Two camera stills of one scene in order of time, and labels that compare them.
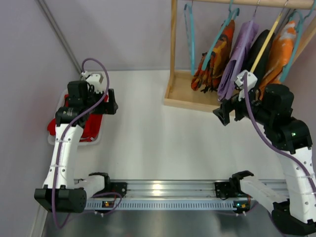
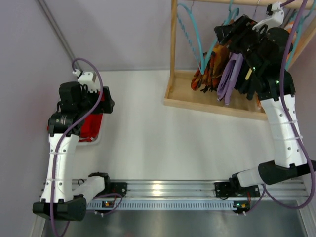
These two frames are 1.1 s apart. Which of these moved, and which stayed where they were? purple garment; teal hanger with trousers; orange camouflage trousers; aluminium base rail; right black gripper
Moved: right black gripper
Stayed: purple garment; orange camouflage trousers; teal hanger with trousers; aluminium base rail
